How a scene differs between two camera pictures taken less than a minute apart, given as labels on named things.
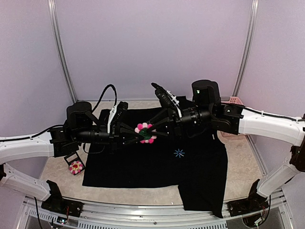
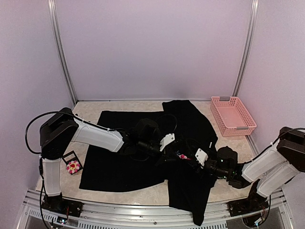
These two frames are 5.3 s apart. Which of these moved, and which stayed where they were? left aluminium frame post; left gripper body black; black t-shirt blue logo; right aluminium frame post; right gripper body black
Moved: left gripper body black; black t-shirt blue logo; right gripper body black
Stayed: right aluminium frame post; left aluminium frame post
